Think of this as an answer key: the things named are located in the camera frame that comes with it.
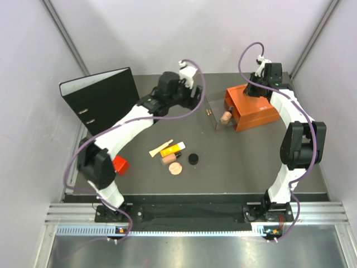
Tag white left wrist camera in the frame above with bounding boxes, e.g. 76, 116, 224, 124
178, 61, 197, 89

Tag black round jar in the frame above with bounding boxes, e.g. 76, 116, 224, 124
188, 153, 199, 165

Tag red box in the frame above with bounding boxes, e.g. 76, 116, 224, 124
112, 155, 129, 175

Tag orange drawer cabinet box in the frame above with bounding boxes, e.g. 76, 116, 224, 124
224, 84, 280, 132

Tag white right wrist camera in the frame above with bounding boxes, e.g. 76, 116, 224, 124
254, 55, 272, 77

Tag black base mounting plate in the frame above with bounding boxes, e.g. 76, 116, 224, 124
94, 203, 293, 224

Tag orange yellow cosmetic tube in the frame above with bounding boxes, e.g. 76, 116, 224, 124
160, 142, 186, 157

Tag beige wooden spatula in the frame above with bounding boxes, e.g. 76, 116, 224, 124
149, 139, 173, 157

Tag clear plastic drawer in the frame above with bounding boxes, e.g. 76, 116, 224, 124
204, 97, 235, 130

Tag aluminium frame rail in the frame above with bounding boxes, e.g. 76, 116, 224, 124
45, 202, 349, 226

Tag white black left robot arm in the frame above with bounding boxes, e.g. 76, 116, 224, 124
77, 66, 204, 222

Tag white slotted cable duct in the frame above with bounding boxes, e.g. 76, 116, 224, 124
56, 225, 266, 237

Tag pink round compact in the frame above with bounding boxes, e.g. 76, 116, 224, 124
168, 162, 182, 175

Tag clear foundation bottle black cap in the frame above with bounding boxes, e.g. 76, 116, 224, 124
220, 106, 234, 125

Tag black ring binder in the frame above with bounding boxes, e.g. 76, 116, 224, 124
59, 67, 139, 136

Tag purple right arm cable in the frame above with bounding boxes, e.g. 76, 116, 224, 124
238, 42, 319, 242

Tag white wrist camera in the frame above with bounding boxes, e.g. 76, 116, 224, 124
178, 61, 197, 89
254, 55, 272, 77

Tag tan foundation bottle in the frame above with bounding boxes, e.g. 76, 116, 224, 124
161, 152, 182, 166

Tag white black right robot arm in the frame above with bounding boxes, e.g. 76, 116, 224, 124
244, 59, 327, 222

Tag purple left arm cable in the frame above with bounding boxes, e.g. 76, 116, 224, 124
64, 59, 206, 243

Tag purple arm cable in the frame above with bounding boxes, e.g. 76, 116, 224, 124
238, 42, 319, 242
64, 59, 206, 243

